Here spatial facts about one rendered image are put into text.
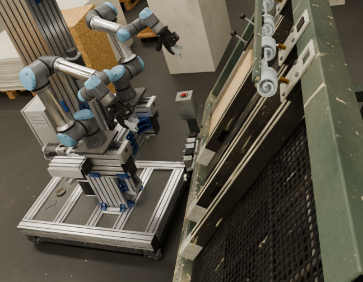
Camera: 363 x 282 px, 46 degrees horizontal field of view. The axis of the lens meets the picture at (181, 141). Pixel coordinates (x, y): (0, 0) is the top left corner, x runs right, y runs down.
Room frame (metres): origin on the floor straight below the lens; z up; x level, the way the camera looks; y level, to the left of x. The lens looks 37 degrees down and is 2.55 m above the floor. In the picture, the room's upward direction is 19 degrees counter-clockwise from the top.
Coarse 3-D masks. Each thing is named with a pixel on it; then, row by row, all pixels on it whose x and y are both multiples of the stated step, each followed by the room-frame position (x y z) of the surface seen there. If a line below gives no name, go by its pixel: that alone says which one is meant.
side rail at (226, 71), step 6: (270, 0) 2.45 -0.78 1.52; (264, 12) 2.46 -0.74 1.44; (252, 18) 2.50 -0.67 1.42; (246, 30) 2.51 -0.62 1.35; (252, 30) 2.49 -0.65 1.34; (246, 36) 2.51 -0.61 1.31; (240, 42) 2.52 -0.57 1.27; (240, 48) 2.53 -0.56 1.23; (234, 54) 2.54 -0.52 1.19; (240, 54) 2.53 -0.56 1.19; (228, 60) 2.60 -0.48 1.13; (234, 60) 2.55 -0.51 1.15; (228, 66) 2.56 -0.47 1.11; (234, 66) 2.55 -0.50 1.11; (222, 72) 2.59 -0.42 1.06; (228, 72) 2.57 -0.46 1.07; (222, 78) 2.58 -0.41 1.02; (216, 84) 2.60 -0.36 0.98; (222, 84) 2.59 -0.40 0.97; (216, 90) 2.60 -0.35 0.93
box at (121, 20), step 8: (64, 0) 5.98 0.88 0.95; (72, 0) 5.86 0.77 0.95; (80, 0) 5.75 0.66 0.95; (88, 0) 5.64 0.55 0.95; (96, 0) 5.75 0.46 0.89; (104, 0) 5.89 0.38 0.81; (112, 0) 6.05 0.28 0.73; (64, 8) 5.62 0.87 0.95; (120, 8) 6.16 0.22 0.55; (120, 16) 6.10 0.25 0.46; (120, 24) 6.04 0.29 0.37; (128, 40) 6.08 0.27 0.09; (112, 48) 5.68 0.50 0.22
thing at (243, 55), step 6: (270, 12) 2.22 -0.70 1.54; (252, 42) 2.26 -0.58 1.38; (246, 48) 2.28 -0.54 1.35; (252, 48) 2.27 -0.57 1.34; (246, 54) 2.28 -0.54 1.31; (240, 60) 2.29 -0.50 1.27; (234, 72) 2.31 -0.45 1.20; (228, 78) 2.36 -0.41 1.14; (228, 84) 2.33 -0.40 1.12; (222, 90) 2.35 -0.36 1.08; (222, 96) 2.35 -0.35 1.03; (216, 102) 2.37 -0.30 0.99; (210, 114) 2.39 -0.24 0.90
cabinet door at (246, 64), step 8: (248, 56) 2.23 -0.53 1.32; (248, 64) 2.12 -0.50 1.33; (240, 72) 2.22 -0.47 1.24; (232, 80) 2.31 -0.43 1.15; (240, 80) 2.13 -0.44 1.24; (232, 88) 2.21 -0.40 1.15; (224, 96) 2.31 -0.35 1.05; (224, 104) 2.22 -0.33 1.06; (216, 112) 2.31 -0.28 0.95; (216, 120) 2.20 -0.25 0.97
